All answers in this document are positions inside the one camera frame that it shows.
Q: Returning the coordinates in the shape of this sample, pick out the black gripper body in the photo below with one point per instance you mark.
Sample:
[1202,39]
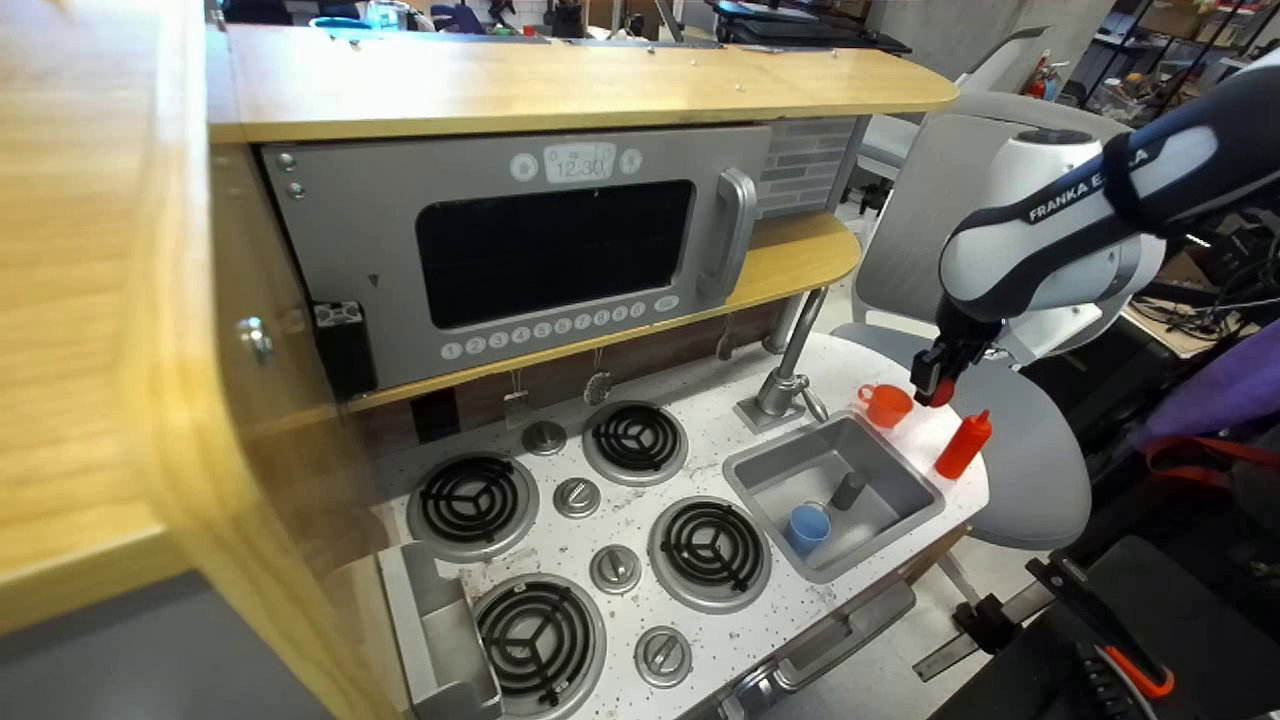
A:
[964,334]

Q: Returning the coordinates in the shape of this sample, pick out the red toy tomato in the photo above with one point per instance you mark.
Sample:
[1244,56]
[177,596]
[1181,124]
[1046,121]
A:
[939,393]

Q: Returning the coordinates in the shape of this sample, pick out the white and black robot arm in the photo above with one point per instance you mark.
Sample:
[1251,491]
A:
[1064,232]

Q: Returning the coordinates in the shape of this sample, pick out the grey toy sink basin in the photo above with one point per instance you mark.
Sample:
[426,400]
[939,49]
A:
[892,503]

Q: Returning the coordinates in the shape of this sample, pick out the red plastic cup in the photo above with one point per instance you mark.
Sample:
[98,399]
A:
[887,406]

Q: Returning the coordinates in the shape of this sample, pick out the red toy ketchup bottle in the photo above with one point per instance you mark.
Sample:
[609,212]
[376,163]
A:
[963,446]

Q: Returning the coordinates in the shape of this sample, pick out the grey office chair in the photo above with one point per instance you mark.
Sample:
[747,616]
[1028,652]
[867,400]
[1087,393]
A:
[1032,464]

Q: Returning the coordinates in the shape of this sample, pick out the grey toy faucet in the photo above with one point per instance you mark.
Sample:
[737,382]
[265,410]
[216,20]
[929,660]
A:
[786,382]

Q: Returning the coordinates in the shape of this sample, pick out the grey toy can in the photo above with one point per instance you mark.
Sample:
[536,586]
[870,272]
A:
[844,493]

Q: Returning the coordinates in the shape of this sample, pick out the blue plastic cup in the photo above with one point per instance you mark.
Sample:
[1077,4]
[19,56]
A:
[807,528]

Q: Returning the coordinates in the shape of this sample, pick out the white speckled toy countertop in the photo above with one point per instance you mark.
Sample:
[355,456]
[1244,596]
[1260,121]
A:
[694,415]

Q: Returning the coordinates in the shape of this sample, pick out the purple cloth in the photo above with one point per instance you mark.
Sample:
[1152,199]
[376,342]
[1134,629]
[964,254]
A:
[1226,393]

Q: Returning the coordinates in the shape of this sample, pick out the red fire extinguisher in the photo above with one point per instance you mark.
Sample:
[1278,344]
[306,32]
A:
[1036,77]

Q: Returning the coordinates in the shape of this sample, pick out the black coil stove burner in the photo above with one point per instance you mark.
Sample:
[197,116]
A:
[536,641]
[709,549]
[470,503]
[634,440]

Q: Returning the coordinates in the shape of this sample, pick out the black metal shelving rack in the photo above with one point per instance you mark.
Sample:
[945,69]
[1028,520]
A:
[1147,32]

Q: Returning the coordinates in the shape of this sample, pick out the grey round stove knob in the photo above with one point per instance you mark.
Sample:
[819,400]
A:
[663,652]
[612,569]
[543,432]
[578,499]

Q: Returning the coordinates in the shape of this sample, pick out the grey toy microwave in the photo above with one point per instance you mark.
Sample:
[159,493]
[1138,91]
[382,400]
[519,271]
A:
[372,201]

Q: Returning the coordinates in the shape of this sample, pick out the black block on wooden frame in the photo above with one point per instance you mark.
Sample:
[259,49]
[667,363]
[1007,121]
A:
[344,349]

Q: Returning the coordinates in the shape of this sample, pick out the metal bolt on wooden frame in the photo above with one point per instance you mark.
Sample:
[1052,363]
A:
[259,334]

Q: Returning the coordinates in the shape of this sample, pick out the wooden toy kitchen frame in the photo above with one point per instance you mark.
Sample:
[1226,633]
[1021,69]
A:
[105,334]

